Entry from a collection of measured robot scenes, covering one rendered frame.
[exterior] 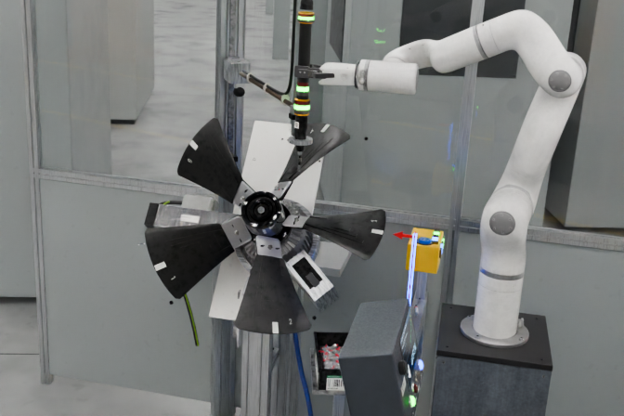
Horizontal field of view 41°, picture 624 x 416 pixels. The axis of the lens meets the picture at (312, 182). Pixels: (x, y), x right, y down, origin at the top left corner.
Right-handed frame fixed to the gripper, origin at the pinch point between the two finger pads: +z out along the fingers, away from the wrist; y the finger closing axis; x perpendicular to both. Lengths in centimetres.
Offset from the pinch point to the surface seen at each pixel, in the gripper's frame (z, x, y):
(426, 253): -37, -58, 21
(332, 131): -5.7, -20.8, 17.1
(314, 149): -1.3, -25.8, 12.1
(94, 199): 102, -72, 70
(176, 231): 34, -48, -11
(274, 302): 2, -63, -17
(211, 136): 30.6, -24.4, 10.2
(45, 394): 125, -161, 63
